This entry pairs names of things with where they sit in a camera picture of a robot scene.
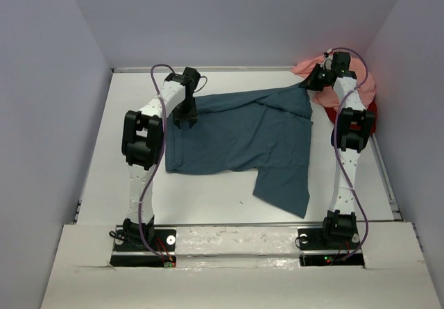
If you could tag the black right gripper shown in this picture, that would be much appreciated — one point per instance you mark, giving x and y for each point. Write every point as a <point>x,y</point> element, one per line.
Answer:
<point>310,82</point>

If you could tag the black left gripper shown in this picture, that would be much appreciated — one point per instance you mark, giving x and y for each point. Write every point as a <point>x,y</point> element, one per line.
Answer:
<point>189,117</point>

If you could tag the teal blue t shirt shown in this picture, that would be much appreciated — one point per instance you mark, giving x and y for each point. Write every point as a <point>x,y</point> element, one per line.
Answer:
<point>267,130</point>

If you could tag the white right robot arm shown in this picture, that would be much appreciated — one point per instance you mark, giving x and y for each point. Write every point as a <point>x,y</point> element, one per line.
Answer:
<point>352,124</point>

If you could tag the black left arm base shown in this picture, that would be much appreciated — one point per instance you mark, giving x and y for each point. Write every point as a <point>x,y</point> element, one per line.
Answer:
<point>143,245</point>

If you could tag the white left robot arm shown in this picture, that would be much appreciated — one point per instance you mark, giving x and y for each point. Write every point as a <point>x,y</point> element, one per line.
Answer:
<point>144,137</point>

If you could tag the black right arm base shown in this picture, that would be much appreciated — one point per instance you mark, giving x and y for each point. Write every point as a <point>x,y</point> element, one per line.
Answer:
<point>334,243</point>

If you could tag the pink t shirt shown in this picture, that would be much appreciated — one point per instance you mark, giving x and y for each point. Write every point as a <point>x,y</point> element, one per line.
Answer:
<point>328,98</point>

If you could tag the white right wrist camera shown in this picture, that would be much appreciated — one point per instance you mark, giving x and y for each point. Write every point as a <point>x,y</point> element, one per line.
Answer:
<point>328,58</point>

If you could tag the metal back table rail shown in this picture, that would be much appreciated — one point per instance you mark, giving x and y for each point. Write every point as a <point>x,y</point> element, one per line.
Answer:
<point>124,70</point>

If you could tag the metal table rail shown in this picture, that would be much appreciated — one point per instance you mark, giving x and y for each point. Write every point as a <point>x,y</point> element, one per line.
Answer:
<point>124,70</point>
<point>296,224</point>

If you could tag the metal front table rail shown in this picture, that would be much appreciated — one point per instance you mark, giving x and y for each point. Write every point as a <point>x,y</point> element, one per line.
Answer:
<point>296,224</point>

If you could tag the metal left side rail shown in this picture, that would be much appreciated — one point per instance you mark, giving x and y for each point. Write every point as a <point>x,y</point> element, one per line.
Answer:
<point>78,206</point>

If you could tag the metal right side rail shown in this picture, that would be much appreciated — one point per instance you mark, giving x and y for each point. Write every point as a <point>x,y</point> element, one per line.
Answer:
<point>397,215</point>

